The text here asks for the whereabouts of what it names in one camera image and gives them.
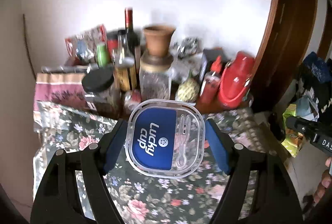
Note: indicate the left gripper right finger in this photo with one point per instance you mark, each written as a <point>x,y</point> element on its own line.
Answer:
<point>275,199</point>

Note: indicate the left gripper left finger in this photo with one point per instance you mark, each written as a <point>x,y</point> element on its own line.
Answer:
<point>57,199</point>

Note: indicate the Lucky cup plastic lid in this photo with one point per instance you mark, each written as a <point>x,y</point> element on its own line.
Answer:
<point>165,139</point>

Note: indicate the person's right hand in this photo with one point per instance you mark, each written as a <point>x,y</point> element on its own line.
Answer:
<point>324,183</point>

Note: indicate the blue clothes pile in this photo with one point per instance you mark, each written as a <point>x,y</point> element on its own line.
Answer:
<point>314,77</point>

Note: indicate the floral green tablecloth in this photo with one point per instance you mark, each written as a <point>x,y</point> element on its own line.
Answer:
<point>139,198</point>

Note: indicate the red thermos flask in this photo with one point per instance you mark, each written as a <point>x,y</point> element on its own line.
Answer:
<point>235,80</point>

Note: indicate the dark wooden door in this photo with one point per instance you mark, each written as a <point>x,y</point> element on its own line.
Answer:
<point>285,41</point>

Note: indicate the pink folded cloth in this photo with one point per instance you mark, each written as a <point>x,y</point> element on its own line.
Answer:
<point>60,88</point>

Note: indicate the black lid glass jar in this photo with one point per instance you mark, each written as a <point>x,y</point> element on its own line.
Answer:
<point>101,93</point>

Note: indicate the red sauce squeeze bottle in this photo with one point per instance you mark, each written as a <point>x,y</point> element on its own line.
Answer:
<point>211,82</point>

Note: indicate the yellow knobbly ball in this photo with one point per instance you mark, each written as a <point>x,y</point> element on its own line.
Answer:
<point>188,91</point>

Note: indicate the yellow liquor bottle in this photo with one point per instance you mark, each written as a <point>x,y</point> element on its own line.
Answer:
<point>125,67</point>

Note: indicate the small green bottle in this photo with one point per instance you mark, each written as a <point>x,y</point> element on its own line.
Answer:
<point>103,58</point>

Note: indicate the patterned snack bag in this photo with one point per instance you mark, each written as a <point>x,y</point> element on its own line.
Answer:
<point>84,46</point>

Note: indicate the tall glass storage jar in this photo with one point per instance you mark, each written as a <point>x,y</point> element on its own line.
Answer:
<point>155,80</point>

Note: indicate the dark wine bottle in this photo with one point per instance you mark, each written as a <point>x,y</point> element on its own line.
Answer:
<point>132,38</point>

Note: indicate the terracotta clay pot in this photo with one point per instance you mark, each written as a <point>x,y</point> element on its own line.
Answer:
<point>158,38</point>

